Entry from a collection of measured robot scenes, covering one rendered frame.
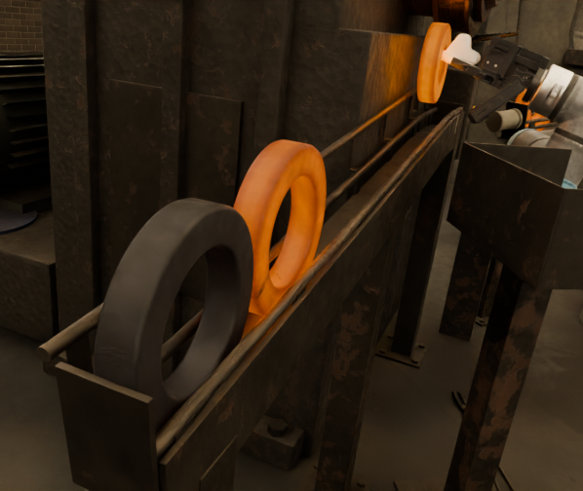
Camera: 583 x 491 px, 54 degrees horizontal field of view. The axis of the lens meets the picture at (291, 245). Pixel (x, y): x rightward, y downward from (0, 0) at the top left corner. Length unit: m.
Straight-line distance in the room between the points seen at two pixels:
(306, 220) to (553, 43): 3.54
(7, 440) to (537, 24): 3.67
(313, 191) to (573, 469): 1.07
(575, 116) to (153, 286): 0.95
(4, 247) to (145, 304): 1.31
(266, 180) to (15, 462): 0.96
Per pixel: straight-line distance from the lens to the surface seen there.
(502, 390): 1.06
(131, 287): 0.37
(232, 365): 0.46
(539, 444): 1.55
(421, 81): 1.17
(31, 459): 1.33
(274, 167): 0.52
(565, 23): 4.09
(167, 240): 0.38
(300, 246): 0.65
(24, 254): 1.61
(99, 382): 0.39
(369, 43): 0.98
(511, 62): 1.20
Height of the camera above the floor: 0.88
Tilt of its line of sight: 22 degrees down
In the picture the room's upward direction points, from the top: 6 degrees clockwise
